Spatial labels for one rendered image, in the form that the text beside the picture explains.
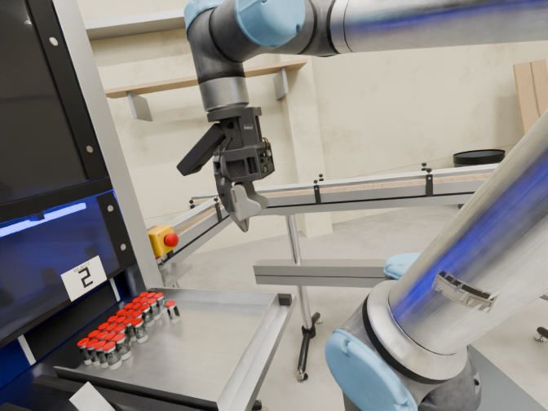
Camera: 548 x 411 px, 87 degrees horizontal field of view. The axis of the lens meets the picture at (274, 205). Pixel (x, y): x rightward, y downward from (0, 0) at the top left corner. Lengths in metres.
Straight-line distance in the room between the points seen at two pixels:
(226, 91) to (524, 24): 0.34
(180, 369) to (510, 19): 0.65
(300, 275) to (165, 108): 2.36
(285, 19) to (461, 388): 0.57
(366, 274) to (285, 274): 0.41
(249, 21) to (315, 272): 1.29
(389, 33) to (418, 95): 3.54
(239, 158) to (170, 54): 2.97
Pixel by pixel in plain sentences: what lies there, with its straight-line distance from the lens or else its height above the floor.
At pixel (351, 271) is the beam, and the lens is 1.50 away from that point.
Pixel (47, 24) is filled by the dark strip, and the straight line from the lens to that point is 0.83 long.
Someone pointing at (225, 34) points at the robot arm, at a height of 1.38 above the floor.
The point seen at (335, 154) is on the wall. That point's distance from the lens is 3.49.
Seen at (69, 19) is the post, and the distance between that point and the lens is 0.86.
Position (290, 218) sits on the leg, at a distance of 1.45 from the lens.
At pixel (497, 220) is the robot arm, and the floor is 1.16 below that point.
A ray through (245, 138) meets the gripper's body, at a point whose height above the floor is 1.25.
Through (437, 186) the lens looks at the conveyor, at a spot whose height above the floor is 0.92.
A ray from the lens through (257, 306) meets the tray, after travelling 0.68.
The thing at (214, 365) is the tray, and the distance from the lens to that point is 0.58.
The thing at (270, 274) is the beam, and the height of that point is 0.50.
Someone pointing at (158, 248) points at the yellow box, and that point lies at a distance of 0.89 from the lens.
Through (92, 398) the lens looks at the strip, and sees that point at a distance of 0.58.
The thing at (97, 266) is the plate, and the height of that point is 1.03.
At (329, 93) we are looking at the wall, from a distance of 3.48.
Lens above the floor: 1.26
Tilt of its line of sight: 15 degrees down
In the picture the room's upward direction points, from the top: 10 degrees counter-clockwise
